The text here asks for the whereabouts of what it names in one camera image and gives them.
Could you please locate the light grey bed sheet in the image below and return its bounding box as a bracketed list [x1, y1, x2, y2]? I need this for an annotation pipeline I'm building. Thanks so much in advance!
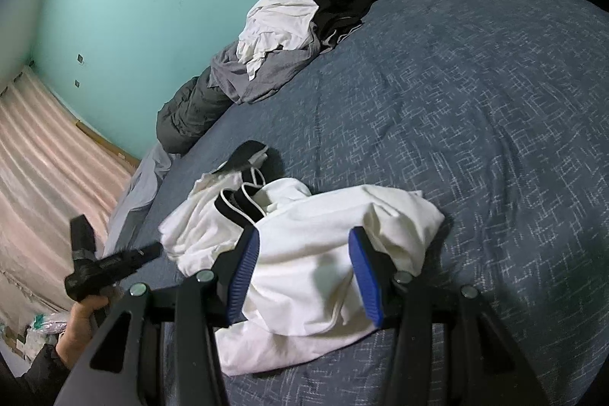
[102, 143, 182, 255]

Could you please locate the crumpled white garment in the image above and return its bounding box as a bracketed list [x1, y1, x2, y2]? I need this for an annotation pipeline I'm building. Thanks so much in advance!
[238, 0, 319, 81]

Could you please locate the blue patterned bed sheet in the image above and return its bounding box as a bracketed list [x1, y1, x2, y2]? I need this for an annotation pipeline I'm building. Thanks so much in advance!
[102, 0, 609, 406]

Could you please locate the pink striped curtain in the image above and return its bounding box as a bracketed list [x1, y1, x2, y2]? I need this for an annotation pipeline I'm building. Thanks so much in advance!
[0, 64, 142, 327]

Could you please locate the person's left hand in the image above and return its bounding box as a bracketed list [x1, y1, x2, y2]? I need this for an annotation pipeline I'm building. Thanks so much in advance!
[56, 296, 110, 369]

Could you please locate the clear plastic bag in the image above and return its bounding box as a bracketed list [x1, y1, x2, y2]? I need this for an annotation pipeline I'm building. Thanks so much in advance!
[27, 312, 68, 336]

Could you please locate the pile of white grey black clothes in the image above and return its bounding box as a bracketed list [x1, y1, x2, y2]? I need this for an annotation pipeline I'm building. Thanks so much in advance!
[285, 0, 380, 55]

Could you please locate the crumpled grey garment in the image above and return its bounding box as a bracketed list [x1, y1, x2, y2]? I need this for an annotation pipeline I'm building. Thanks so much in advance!
[208, 40, 322, 105]

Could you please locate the white polo shirt black trim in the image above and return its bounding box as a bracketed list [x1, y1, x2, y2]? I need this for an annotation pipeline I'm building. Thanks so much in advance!
[158, 140, 445, 377]

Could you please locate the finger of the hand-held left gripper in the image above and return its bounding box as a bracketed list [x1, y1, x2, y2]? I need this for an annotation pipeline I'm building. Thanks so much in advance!
[124, 243, 163, 276]

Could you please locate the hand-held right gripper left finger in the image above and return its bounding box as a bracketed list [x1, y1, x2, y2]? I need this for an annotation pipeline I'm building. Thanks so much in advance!
[54, 225, 261, 406]

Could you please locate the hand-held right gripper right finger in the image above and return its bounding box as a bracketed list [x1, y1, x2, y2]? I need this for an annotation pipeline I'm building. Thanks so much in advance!
[348, 225, 555, 406]

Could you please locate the person's left forearm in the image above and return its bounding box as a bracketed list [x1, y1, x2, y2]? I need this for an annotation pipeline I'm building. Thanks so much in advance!
[14, 342, 73, 406]

